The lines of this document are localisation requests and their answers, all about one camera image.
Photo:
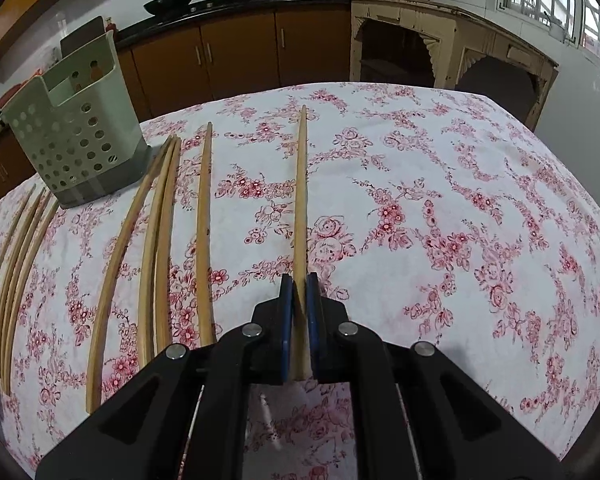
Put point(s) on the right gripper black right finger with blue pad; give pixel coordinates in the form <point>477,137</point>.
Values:
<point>416,414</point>

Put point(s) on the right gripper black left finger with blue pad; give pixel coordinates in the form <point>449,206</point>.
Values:
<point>183,415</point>

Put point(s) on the wooden chopstick of row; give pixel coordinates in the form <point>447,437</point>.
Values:
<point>145,332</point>
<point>162,268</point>

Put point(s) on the brown wooden kitchen cabinets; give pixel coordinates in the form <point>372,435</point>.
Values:
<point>220,51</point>

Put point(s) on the wooden chopstick left group outer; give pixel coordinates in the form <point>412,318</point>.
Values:
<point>22,227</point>

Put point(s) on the wooden chopstick group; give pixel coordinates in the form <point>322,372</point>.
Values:
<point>34,246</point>
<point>22,227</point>
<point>24,239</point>

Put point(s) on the wooden chopstick left group middle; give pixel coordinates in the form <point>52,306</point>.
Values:
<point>24,239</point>

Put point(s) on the wooden chopstick left group inner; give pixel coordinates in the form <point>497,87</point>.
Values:
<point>34,246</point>

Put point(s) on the wooden chopstick nearest holder right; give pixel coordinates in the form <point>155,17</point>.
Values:
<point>93,392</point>

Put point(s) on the floral pink white tablecloth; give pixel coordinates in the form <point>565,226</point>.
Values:
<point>433,215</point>

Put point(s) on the green perforated utensil holder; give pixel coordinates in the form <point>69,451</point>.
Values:
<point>77,125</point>

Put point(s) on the dark cutting board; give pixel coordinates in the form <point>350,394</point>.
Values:
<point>82,35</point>

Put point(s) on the black wok left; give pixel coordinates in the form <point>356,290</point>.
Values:
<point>167,7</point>

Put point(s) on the cream weathered side cabinet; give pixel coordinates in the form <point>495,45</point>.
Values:
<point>456,40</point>

